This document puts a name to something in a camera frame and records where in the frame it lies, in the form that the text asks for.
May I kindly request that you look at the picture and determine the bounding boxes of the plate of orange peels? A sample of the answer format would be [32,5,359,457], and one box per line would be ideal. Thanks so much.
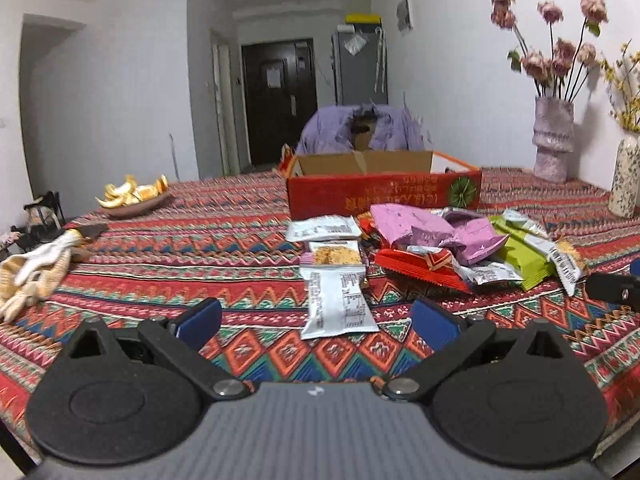
[96,174,171,219]

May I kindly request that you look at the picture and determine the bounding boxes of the red snack bag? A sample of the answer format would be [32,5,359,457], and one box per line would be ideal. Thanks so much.
[374,248,469,292]

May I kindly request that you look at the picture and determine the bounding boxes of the speckled white vase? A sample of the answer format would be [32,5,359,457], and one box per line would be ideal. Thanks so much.
[608,133,640,219]

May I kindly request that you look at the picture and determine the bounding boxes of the dried pink roses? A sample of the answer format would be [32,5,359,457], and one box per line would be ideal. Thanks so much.
[489,0,608,103]

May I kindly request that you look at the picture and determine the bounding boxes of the green white snack packet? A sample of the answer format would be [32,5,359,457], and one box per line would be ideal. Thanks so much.
[501,208,587,297]

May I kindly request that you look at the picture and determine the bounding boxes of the grey cabinet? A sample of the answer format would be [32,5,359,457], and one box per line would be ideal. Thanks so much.
[332,25,388,106]

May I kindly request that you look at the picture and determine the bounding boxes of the yellow box on cabinet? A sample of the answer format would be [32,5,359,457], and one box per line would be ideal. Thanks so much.
[345,13,382,26]

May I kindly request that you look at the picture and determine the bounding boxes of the brown chair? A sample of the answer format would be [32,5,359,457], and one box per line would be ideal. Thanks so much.
[350,115,378,152]

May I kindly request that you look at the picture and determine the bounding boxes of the white snack packet back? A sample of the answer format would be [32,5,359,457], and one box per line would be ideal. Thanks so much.
[285,214,361,243]

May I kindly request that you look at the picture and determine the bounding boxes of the colourful patterned tablecloth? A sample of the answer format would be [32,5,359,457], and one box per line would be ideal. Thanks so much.
[1,174,639,445]

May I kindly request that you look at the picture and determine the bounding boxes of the silver snack packet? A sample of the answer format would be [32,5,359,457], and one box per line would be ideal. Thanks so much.
[452,259,523,286]

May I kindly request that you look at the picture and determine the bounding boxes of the cream knitted cloth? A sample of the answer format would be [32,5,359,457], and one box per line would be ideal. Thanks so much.
[1,229,90,323]

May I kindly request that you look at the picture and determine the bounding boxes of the yellow flower branches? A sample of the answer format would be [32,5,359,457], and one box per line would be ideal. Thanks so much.
[600,39,640,136]

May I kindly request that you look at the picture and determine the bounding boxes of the pink snack bag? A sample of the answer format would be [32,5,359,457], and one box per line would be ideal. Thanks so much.
[370,203,454,247]
[440,209,509,266]

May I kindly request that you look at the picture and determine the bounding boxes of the red cardboard box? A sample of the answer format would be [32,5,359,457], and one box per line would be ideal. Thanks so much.
[285,151,482,220]

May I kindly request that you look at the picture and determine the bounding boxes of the dark entrance door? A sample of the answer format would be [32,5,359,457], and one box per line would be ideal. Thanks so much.
[241,38,318,166]

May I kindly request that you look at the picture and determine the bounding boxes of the cookie snack packet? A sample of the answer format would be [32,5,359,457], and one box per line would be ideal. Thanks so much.
[300,240,363,266]

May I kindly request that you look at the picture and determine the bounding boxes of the purple jacket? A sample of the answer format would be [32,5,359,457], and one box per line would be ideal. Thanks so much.
[295,103,425,156]

